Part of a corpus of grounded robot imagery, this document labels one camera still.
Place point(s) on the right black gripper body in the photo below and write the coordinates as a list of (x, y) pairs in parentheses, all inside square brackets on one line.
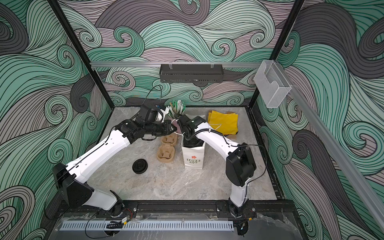
[(188, 142)]

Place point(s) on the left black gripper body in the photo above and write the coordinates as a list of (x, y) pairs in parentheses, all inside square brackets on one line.
[(158, 129)]

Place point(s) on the white paper takeout bag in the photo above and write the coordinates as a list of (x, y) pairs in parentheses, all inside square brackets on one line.
[(193, 153)]

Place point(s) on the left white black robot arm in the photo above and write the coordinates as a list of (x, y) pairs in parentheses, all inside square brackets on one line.
[(71, 179)]

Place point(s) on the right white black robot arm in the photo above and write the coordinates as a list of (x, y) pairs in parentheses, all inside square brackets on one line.
[(240, 162)]

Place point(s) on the brown pulp cup carrier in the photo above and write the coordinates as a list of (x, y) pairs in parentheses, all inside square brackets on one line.
[(166, 152)]

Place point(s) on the yellow napkin stack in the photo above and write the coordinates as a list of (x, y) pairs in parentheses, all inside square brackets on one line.
[(227, 124)]

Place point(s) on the stack of black cup lids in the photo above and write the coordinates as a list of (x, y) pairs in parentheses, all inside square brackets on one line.
[(140, 166)]

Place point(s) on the black wall-mounted tray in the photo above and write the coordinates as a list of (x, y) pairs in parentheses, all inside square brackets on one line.
[(191, 74)]

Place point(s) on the aluminium rail back wall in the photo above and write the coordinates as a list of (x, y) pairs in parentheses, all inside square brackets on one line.
[(138, 64)]

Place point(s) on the aluminium rail wall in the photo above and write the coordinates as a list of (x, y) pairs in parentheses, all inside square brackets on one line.
[(138, 64), (306, 100)]

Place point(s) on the clear acrylic wall holder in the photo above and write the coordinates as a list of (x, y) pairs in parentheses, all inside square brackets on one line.
[(273, 83)]

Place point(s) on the white slotted cable duct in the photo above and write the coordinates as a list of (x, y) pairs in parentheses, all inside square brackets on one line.
[(151, 225)]

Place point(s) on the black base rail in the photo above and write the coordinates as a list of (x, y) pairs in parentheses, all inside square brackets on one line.
[(275, 209)]

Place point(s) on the aluminium rail right wall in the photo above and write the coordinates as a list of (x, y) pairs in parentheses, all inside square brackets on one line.
[(306, 100)]

